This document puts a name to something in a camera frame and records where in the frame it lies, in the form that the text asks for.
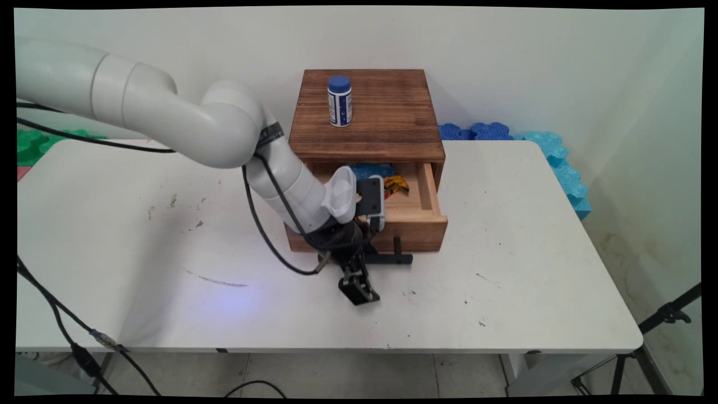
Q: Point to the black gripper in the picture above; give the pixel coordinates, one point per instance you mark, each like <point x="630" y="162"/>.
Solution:
<point x="343" y="244"/>

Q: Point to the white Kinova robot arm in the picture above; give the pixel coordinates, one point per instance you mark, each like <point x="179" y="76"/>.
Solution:
<point x="168" y="118"/>

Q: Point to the orange yellow snack packet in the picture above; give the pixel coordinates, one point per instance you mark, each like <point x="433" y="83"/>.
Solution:
<point x="396" y="185"/>

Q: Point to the blue packet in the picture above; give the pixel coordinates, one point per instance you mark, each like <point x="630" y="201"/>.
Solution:
<point x="370" y="170"/>

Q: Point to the brown wooden cabinet box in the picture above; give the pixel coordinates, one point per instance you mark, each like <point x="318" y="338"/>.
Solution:
<point x="387" y="123"/>

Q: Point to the white table leg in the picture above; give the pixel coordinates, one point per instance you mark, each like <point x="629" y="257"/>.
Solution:
<point x="515" y="370"/>

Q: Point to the dark blue foam mat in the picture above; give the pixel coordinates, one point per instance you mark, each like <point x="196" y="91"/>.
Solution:
<point x="453" y="132"/>
<point x="492" y="131"/>

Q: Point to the white bottle with blue cap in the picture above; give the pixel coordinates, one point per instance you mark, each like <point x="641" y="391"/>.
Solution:
<point x="340" y="104"/>

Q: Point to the light blue foam mat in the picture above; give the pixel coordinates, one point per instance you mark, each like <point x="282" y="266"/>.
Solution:
<point x="564" y="168"/>

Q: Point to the black tripod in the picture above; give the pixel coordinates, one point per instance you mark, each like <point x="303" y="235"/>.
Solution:
<point x="667" y="314"/>

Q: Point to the green foam mat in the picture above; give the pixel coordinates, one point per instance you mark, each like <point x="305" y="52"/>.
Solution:
<point x="39" y="143"/>

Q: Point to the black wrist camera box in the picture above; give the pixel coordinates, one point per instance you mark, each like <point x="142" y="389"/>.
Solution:
<point x="370" y="196"/>

